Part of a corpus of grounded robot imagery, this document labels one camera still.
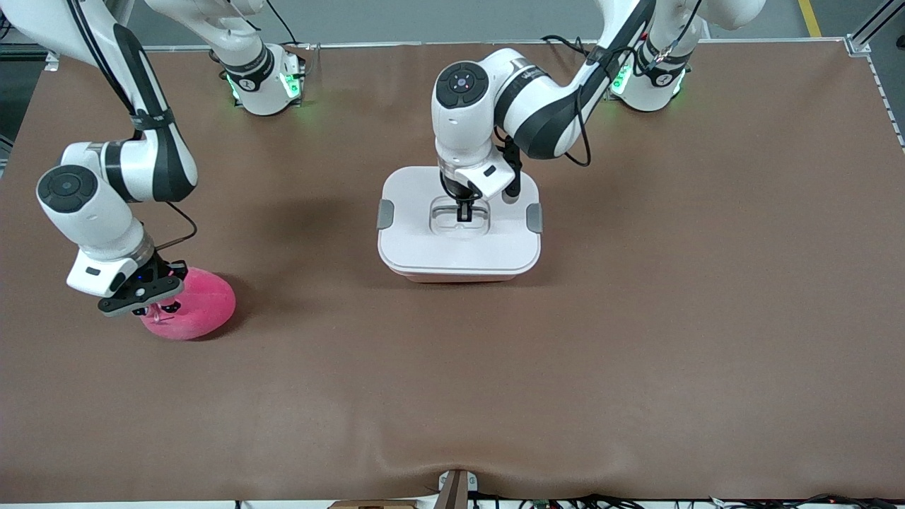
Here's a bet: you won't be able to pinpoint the brown table mat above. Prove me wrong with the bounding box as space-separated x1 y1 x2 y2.
0 40 905 504

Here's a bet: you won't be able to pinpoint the aluminium frame profile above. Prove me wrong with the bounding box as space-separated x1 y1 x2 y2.
845 0 905 57
0 14 61 71

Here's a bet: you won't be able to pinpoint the pink plush toy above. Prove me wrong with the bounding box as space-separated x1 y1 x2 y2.
138 267 237 341

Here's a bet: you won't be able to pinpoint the black arm base cable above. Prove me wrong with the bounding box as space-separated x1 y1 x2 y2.
541 34 602 71
265 0 301 47

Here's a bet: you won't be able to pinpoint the metal camera post bracket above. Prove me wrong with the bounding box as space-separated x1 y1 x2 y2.
437 469 479 509

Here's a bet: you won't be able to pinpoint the black left arm base cable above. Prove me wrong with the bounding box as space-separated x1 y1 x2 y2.
541 34 602 71

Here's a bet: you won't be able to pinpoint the pink plastic storage box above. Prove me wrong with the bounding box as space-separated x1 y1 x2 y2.
403 269 524 284

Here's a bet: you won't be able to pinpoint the black right arm base cable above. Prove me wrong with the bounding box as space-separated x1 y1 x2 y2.
265 0 301 47

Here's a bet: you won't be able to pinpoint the white box lid grey latches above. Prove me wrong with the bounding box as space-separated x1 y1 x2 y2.
377 165 543 276

